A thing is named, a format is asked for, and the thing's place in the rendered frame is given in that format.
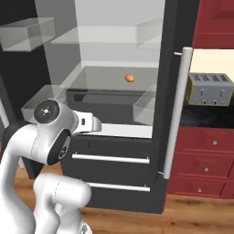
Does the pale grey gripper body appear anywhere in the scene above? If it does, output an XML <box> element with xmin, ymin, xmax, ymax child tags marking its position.
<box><xmin>88</xmin><ymin>114</ymin><xmax>103</xmax><ymax>134</ymax></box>

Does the black fridge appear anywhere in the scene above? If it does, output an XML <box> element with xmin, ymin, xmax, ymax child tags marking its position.
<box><xmin>34</xmin><ymin>0</ymin><xmax>168</xmax><ymax>215</ymax></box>

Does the black fridge drawer front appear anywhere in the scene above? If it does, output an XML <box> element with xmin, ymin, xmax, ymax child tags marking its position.
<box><xmin>80</xmin><ymin>177</ymin><xmax>167</xmax><ymax>215</ymax></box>
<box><xmin>59</xmin><ymin>134</ymin><xmax>154</xmax><ymax>181</ymax></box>

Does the glass fridge shelf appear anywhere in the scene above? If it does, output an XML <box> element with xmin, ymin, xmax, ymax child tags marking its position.
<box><xmin>65</xmin><ymin>65</ymin><xmax>160</xmax><ymax>93</ymax></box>
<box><xmin>49</xmin><ymin>25</ymin><xmax>163</xmax><ymax>46</ymax></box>

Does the clear door bin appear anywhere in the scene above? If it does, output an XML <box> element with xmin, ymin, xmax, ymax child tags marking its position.
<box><xmin>0</xmin><ymin>16</ymin><xmax>57</xmax><ymax>52</ymax></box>
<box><xmin>133</xmin><ymin>83</ymin><xmax>158</xmax><ymax>127</ymax></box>
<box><xmin>135</xmin><ymin>16</ymin><xmax>165</xmax><ymax>51</ymax></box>
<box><xmin>20</xmin><ymin>84</ymin><xmax>68</xmax><ymax>124</ymax></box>

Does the orange round fruit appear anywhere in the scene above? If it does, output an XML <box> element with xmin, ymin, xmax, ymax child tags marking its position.
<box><xmin>124</xmin><ymin>73</ymin><xmax>135</xmax><ymax>83</ymax></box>

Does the red drawer front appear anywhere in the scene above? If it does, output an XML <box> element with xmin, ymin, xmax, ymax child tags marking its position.
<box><xmin>170</xmin><ymin>151</ymin><xmax>234</xmax><ymax>181</ymax></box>
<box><xmin>175</xmin><ymin>125</ymin><xmax>234</xmax><ymax>154</ymax></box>
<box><xmin>166</xmin><ymin>175</ymin><xmax>227</xmax><ymax>197</ymax></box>

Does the silver four-slot toaster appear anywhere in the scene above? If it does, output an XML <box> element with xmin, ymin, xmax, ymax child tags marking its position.
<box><xmin>185</xmin><ymin>72</ymin><xmax>234</xmax><ymax>108</ymax></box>

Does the white drawer handle bar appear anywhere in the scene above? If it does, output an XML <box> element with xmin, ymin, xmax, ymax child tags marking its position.
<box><xmin>86</xmin><ymin>181</ymin><xmax>152</xmax><ymax>193</ymax></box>
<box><xmin>71</xmin><ymin>153</ymin><xmax>151</xmax><ymax>165</ymax></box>

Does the long white fridge door handle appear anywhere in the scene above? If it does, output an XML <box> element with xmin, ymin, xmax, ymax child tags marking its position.
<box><xmin>162</xmin><ymin>46</ymin><xmax>194</xmax><ymax>180</ymax></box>

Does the black fridge door long handle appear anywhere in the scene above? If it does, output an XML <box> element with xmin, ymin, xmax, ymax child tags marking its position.
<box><xmin>151</xmin><ymin>0</ymin><xmax>201</xmax><ymax>215</ymax></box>

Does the red wall cupboard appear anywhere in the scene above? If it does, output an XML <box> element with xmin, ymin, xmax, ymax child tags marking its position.
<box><xmin>191</xmin><ymin>0</ymin><xmax>234</xmax><ymax>50</ymax></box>

